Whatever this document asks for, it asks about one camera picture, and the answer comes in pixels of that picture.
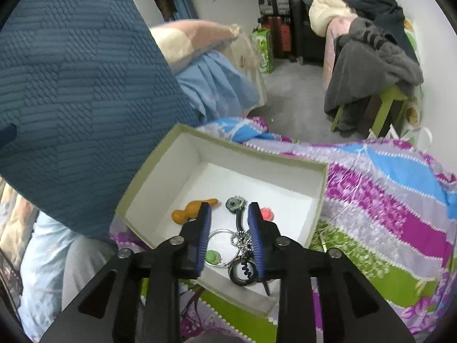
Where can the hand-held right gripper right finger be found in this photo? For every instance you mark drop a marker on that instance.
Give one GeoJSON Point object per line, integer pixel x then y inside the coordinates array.
{"type": "Point", "coordinates": [254, 235]}

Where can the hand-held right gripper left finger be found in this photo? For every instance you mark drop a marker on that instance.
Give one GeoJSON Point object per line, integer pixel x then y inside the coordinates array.
{"type": "Point", "coordinates": [203, 235]}

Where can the thin silver hoop bangle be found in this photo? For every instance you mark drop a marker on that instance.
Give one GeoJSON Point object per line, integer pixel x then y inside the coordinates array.
{"type": "Point", "coordinates": [214, 235]}

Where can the rhinestone brooch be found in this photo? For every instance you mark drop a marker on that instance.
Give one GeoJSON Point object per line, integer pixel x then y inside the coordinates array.
{"type": "Point", "coordinates": [241, 239]}

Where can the green small ornament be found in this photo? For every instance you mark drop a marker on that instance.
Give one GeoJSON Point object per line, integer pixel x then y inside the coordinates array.
{"type": "Point", "coordinates": [212, 257]}

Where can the red round ornament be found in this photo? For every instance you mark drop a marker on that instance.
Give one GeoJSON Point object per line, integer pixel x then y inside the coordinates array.
{"type": "Point", "coordinates": [266, 215]}

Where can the orange plastic ornament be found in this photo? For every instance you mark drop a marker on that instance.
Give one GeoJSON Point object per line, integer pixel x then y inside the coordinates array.
{"type": "Point", "coordinates": [185, 212]}

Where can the grey flower hair clip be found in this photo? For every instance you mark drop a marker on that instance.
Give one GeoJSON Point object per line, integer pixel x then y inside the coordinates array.
{"type": "Point", "coordinates": [235, 204]}

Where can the black bangle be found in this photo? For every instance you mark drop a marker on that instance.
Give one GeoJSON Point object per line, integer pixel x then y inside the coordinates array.
{"type": "Point", "coordinates": [234, 280]}

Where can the grey-green cardboard box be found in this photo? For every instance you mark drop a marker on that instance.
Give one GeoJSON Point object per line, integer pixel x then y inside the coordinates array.
{"type": "Point", "coordinates": [171, 164]}

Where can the striped floral blanket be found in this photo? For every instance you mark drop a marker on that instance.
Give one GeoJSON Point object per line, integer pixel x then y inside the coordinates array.
{"type": "Point", "coordinates": [375, 200]}

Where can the light blue cloth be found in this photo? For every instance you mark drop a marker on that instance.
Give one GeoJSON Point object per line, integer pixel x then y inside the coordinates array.
{"type": "Point", "coordinates": [214, 82]}

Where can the pale blue trousers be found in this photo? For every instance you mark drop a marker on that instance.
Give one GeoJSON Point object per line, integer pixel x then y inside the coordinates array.
{"type": "Point", "coordinates": [43, 264]}

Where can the cream floral cloth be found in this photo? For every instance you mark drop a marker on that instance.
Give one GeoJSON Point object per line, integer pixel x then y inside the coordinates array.
{"type": "Point", "coordinates": [248, 60]}

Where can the green gift bag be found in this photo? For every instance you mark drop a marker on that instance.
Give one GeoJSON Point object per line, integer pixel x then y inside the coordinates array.
{"type": "Point", "coordinates": [263, 50]}

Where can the peach printed cloth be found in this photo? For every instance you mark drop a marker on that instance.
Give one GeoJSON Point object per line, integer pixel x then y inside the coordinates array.
{"type": "Point", "coordinates": [16, 218]}

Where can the blue quilted cloth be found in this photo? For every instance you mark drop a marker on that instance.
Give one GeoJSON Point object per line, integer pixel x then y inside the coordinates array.
{"type": "Point", "coordinates": [71, 96]}

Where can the green stool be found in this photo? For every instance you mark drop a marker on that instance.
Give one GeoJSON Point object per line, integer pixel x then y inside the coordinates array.
{"type": "Point", "coordinates": [389, 96]}

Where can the pink and cream pillow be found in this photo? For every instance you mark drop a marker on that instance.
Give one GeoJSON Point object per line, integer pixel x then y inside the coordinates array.
{"type": "Point", "coordinates": [192, 39]}

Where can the red suitcase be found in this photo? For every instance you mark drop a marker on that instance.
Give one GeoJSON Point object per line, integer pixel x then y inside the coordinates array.
{"type": "Point", "coordinates": [276, 35]}

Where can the grey fleece garment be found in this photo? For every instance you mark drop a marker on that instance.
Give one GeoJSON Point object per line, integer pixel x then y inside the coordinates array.
{"type": "Point", "coordinates": [367, 64]}

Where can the white and green floral cloth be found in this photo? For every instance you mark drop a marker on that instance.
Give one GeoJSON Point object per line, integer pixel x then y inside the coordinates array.
{"type": "Point", "coordinates": [414, 78]}

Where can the cream blanket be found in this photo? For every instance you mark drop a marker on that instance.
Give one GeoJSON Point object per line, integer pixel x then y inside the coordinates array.
{"type": "Point", "coordinates": [328, 10]}

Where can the dark navy garment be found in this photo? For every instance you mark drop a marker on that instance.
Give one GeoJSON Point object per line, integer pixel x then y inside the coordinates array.
{"type": "Point", "coordinates": [371, 3]}

